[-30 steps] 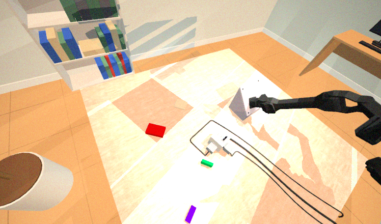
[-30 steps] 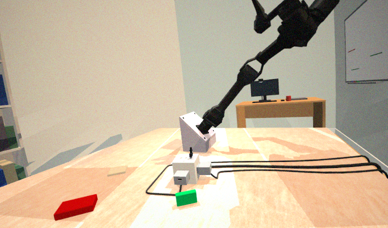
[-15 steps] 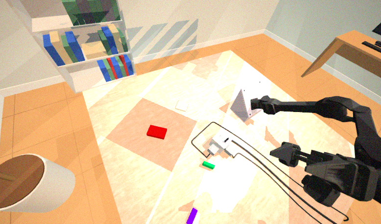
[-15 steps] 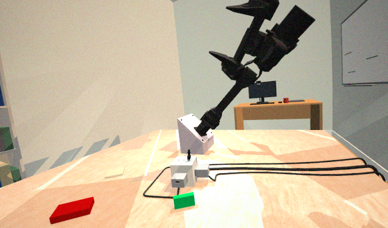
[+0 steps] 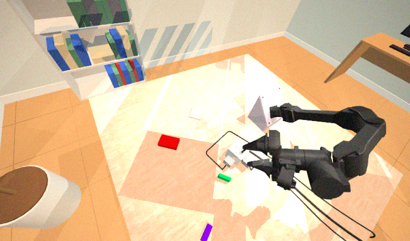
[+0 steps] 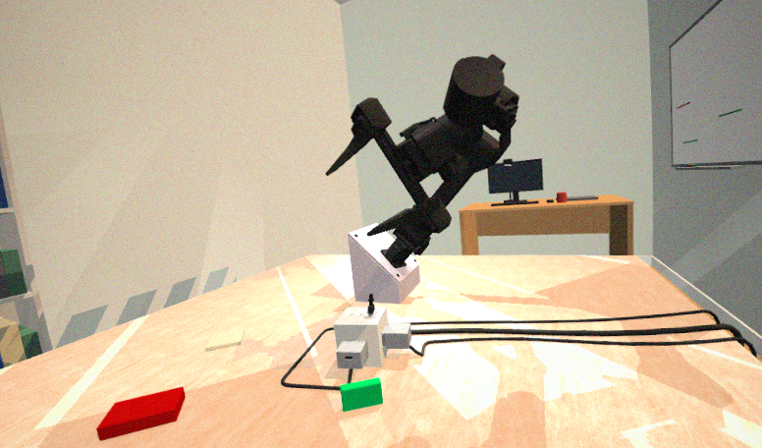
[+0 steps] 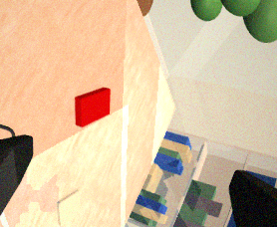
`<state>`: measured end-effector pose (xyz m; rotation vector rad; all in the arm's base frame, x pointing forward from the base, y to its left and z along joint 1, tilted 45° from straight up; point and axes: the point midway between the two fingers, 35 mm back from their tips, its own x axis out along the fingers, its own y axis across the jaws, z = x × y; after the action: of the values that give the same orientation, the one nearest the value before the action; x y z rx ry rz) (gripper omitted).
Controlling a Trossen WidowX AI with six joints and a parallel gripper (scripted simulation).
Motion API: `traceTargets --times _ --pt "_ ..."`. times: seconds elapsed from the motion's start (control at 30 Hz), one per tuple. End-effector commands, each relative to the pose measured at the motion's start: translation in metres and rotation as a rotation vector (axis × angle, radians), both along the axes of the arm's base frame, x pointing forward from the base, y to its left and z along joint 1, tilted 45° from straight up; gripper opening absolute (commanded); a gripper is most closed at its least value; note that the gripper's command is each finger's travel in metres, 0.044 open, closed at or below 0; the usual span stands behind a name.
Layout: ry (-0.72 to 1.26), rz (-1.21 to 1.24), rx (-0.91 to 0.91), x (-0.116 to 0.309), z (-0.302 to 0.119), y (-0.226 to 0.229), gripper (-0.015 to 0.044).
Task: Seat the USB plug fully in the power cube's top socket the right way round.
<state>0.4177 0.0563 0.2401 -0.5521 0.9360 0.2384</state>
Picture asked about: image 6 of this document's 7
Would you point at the green rectangular block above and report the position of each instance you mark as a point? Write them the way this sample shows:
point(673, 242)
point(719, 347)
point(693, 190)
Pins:
point(362, 394)

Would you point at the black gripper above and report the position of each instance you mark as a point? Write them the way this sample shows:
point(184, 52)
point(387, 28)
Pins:
point(370, 120)

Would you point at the red flat block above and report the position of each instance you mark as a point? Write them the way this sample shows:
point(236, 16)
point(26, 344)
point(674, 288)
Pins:
point(142, 412)

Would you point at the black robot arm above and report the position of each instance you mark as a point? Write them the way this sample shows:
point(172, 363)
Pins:
point(476, 96)

